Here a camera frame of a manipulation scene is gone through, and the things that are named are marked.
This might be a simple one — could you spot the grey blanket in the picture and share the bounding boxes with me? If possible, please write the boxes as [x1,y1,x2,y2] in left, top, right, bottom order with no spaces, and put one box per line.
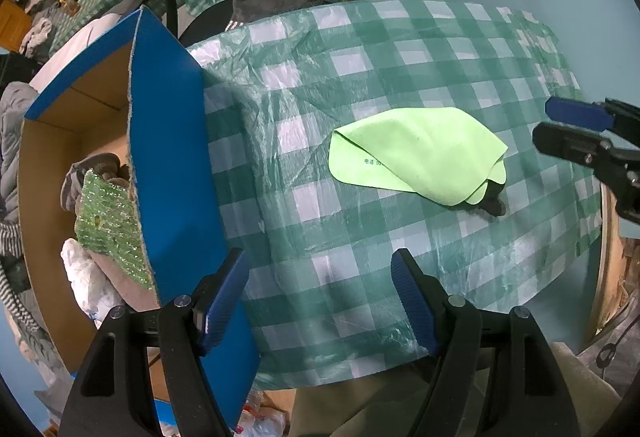
[10,307,76,418]

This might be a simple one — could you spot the large white sock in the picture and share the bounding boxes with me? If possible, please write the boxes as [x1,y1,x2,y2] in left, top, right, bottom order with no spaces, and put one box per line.
[60,238,126,320]

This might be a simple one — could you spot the wooden hoop frame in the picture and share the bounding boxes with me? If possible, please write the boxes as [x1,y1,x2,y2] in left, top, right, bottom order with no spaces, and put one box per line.
[585,184,633,345]

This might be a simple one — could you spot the grey quilted jacket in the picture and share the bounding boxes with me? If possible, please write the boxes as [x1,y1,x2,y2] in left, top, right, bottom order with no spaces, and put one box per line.
[0,82,38,223]

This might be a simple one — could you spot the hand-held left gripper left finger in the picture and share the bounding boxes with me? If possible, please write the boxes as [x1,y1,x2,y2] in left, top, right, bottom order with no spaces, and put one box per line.
[59,247,251,437]

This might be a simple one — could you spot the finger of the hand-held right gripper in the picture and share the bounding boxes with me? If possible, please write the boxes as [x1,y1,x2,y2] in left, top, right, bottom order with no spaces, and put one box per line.
[545,97,640,140]
[532,122,640,220]

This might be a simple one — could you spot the grey white clothes pile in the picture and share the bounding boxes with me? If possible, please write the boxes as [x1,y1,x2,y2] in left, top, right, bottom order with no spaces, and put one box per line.
[20,17,53,58]

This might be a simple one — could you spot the person's olive trousers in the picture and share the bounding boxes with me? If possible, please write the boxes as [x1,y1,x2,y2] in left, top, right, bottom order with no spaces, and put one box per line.
[290,342,623,437]

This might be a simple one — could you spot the light green microfibre cloth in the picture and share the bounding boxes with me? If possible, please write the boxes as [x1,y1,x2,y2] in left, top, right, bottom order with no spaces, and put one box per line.
[328,107,509,206]

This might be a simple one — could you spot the grey white striped cloth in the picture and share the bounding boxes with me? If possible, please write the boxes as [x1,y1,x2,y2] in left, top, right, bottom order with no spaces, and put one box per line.
[0,219,46,333]

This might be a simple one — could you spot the blue cardboard box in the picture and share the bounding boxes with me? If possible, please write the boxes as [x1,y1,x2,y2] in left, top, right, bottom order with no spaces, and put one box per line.
[17,6,262,418]

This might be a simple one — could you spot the dark sock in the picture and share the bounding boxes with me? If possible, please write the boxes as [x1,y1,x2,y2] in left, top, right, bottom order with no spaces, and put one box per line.
[470,179,506,218]

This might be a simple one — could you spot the crumpled clear plastic wrappers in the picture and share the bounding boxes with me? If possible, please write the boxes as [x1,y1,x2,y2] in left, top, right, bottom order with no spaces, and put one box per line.
[232,389,293,437]

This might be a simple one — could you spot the green checkered tablecloth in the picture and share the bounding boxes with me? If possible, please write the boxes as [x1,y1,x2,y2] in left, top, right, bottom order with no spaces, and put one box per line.
[186,0,603,390]

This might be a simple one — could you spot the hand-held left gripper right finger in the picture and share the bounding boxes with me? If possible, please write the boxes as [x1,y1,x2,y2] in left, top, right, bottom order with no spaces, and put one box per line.
[390,248,581,437]

